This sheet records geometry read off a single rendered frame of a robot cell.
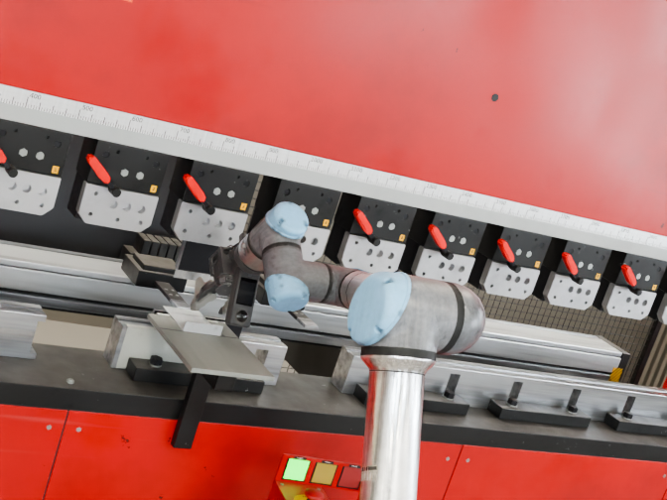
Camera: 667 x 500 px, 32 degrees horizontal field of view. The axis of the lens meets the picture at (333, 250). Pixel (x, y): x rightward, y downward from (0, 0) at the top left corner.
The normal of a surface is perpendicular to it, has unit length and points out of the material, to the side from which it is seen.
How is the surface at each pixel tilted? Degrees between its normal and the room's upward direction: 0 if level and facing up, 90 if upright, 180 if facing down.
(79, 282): 90
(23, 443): 90
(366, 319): 83
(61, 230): 90
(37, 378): 0
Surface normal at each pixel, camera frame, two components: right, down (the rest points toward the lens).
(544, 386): 0.44, 0.35
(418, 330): 0.46, -0.11
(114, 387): 0.31, -0.92
